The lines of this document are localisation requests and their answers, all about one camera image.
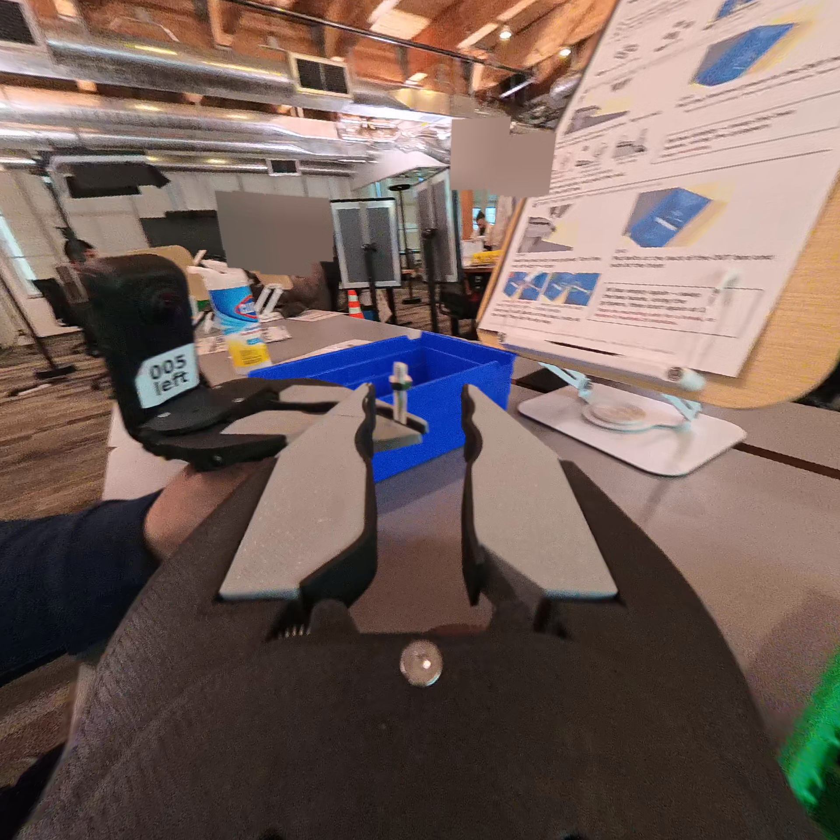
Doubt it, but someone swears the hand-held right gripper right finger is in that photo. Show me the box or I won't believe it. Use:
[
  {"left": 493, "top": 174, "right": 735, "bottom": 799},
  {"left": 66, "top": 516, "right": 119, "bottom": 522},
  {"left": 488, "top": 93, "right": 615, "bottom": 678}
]
[{"left": 459, "top": 384, "right": 619, "bottom": 615}]

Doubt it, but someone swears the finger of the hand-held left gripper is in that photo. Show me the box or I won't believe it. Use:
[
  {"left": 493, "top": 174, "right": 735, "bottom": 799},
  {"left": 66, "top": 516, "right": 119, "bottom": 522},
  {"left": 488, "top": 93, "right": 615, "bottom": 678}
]
[
  {"left": 222, "top": 412, "right": 431, "bottom": 454},
  {"left": 276, "top": 384, "right": 401, "bottom": 421}
]

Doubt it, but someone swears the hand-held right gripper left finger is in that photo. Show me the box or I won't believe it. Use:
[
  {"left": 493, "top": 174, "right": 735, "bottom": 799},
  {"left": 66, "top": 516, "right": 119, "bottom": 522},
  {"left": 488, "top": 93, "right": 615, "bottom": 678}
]
[{"left": 218, "top": 384, "right": 380, "bottom": 608}]

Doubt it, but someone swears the silver hex bolt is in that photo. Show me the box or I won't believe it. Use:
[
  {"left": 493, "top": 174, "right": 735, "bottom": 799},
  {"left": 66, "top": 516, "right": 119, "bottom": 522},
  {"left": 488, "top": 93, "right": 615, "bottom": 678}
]
[{"left": 390, "top": 361, "right": 413, "bottom": 424}]

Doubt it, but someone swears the blue plastic bin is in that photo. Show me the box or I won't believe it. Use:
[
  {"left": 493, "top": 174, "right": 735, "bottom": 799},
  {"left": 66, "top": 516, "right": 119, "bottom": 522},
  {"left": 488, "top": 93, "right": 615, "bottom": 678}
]
[{"left": 248, "top": 330, "right": 516, "bottom": 483}]

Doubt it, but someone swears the green plastic bin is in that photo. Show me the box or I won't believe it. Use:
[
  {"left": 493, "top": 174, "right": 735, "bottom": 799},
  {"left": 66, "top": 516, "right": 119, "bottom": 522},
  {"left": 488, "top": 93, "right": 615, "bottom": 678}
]
[{"left": 777, "top": 646, "right": 840, "bottom": 828}]

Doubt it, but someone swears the person's left forearm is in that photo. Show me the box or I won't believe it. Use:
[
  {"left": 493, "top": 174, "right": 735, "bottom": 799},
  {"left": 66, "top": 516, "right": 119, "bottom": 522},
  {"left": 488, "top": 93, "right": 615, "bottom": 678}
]
[{"left": 0, "top": 492, "right": 161, "bottom": 683}]

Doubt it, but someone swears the person's left hand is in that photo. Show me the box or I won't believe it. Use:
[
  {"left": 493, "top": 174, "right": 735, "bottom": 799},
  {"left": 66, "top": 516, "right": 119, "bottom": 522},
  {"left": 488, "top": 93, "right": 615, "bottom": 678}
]
[{"left": 144, "top": 459, "right": 277, "bottom": 562}]

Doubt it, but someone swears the tan board on white stand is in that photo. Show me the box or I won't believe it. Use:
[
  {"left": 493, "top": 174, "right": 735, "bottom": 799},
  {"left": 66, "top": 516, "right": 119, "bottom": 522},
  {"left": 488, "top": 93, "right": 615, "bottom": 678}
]
[{"left": 125, "top": 244, "right": 194, "bottom": 277}]

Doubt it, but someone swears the black display screen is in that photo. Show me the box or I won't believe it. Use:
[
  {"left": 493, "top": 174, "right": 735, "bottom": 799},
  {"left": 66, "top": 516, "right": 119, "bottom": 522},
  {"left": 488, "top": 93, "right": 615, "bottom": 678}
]
[{"left": 140, "top": 211, "right": 221, "bottom": 260}]

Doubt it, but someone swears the disinfectant wipes canister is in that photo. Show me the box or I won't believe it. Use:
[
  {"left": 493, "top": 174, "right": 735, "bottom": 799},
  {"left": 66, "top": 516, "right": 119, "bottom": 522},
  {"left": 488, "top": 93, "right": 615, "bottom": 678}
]
[{"left": 187, "top": 259, "right": 273, "bottom": 376}]

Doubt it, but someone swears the black studio light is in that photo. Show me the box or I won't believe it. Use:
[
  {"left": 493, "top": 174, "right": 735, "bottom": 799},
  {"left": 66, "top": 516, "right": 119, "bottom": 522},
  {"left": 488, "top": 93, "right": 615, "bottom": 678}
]
[{"left": 64, "top": 163, "right": 170, "bottom": 199}]

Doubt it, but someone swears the black office chair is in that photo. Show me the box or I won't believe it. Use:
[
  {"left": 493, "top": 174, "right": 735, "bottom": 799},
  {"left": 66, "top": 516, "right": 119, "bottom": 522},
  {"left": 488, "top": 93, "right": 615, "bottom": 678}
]
[{"left": 438, "top": 279, "right": 483, "bottom": 322}]

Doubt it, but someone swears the white framed grey panel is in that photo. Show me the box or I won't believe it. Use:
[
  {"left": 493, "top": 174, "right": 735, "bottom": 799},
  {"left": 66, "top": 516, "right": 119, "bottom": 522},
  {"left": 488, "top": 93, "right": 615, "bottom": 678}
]
[
  {"left": 415, "top": 174, "right": 463, "bottom": 336},
  {"left": 330, "top": 197, "right": 403, "bottom": 322}
]

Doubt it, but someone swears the wooden display board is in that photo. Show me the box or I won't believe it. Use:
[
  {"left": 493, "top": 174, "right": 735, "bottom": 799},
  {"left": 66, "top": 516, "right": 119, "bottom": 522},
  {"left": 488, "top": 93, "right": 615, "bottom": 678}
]
[{"left": 476, "top": 0, "right": 840, "bottom": 409}]

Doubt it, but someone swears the large white air vent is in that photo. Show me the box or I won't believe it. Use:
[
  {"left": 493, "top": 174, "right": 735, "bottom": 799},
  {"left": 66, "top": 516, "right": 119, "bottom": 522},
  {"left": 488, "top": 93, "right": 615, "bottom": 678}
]
[{"left": 0, "top": 0, "right": 42, "bottom": 48}]

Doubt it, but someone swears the printed instruction sheet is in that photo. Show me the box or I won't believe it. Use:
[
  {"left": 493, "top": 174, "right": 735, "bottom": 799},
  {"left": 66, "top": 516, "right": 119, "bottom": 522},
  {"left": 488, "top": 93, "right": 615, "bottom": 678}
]
[{"left": 478, "top": 0, "right": 840, "bottom": 378}]

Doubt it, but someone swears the silver ventilation duct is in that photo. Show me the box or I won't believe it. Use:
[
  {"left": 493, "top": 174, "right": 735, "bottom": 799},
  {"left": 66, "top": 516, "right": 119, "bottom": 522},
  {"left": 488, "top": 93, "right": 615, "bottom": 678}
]
[
  {"left": 0, "top": 26, "right": 473, "bottom": 116},
  {"left": 0, "top": 105, "right": 395, "bottom": 161}
]

